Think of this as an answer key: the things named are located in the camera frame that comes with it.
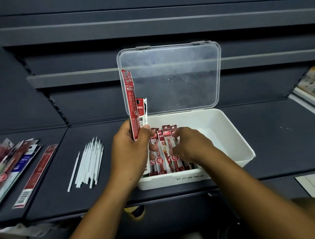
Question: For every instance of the person's right hand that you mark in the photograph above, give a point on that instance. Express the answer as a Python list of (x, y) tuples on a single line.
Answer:
[(194, 147)]

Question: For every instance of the person's left hand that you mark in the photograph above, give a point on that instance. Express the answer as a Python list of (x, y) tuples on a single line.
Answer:
[(125, 157)]

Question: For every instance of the person's left thumb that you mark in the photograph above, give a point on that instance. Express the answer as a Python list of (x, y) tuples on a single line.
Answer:
[(145, 134)]

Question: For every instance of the person's right fingers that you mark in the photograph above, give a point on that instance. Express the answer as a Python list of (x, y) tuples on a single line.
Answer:
[(178, 134)]

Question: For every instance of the short red black refill packet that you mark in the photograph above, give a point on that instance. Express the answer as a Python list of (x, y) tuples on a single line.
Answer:
[(142, 110)]

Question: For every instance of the red pen refill packet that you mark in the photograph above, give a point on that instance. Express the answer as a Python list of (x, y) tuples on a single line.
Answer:
[(168, 137), (153, 162), (162, 152), (176, 163)]

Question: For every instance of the long red refill packet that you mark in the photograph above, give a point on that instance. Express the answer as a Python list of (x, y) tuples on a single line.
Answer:
[(128, 98)]

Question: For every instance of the person's right forearm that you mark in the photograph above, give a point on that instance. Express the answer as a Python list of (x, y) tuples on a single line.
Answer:
[(246, 197)]

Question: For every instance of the person's left forearm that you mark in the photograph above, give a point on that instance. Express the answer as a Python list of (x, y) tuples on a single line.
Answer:
[(103, 211)]

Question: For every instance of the white plastic storage box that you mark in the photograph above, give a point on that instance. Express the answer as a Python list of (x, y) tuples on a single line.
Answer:
[(221, 137)]

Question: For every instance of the clear plastic box lid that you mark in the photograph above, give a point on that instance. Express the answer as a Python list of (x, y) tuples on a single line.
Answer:
[(172, 76)]

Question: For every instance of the bundle of white refill tubes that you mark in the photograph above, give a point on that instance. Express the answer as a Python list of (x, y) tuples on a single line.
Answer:
[(89, 162)]

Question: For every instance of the yellow black object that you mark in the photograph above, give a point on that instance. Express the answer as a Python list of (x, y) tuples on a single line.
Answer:
[(134, 212)]

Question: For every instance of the single white refill stick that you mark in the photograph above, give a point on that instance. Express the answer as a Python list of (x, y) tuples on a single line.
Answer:
[(73, 172)]

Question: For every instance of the flat red barcode refill packet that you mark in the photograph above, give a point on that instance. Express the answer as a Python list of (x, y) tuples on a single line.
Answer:
[(37, 173)]

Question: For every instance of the blue white refill packet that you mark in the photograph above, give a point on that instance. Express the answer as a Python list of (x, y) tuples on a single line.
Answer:
[(23, 163)]

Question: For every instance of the heap of red packets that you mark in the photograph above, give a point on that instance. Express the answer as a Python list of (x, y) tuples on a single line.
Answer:
[(11, 154)]

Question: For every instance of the stack of printed booklets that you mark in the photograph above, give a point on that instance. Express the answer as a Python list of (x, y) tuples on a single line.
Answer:
[(306, 83)]

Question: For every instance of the white paper sheet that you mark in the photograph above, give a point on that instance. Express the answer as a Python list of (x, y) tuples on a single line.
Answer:
[(307, 183)]

